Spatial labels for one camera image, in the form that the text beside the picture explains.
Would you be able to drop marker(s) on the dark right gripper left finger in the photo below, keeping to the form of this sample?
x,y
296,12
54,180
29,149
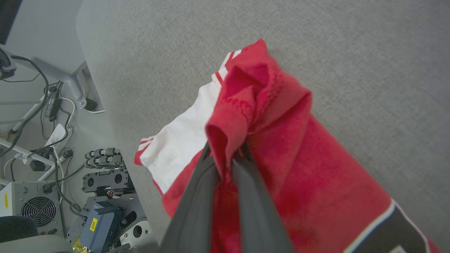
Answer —
x,y
195,218

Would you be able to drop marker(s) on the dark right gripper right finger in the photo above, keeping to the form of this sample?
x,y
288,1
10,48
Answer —
x,y
256,218

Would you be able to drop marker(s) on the red and white basketball jersey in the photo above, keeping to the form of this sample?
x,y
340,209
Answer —
x,y
316,175

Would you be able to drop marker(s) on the white housing with round hole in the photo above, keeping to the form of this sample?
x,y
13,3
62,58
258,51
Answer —
x,y
139,232

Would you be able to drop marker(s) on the grey metal machine base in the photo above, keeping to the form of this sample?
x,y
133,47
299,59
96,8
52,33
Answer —
x,y
135,209

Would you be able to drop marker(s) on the blue box yellow label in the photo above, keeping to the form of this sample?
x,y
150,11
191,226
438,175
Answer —
x,y
100,225

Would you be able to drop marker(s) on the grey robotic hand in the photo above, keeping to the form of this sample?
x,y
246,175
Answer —
x,y
103,152
105,162

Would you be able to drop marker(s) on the gold foil wrapper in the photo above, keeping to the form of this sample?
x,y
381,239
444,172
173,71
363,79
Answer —
x,y
80,246

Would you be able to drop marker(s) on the black desk foot pad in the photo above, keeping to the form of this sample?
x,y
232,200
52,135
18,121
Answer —
x,y
90,104

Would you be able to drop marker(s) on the white power strip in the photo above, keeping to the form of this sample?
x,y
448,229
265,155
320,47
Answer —
x,y
56,135

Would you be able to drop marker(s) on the grey box with fan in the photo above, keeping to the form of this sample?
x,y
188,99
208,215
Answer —
x,y
21,196

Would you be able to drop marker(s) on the black chair back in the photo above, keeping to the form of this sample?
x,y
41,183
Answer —
x,y
15,228

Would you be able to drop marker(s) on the black power adapter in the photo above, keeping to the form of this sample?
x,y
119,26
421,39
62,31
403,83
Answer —
x,y
52,105

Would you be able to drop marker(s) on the grey metal desk leg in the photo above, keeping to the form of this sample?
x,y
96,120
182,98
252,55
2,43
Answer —
x,y
66,79

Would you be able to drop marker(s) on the black round device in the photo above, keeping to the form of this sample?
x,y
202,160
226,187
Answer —
x,y
5,66

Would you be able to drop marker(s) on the black monitor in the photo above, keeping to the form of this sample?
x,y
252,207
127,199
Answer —
x,y
8,17

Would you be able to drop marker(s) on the white metal frame tube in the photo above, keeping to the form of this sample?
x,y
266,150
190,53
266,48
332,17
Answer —
x,y
21,151

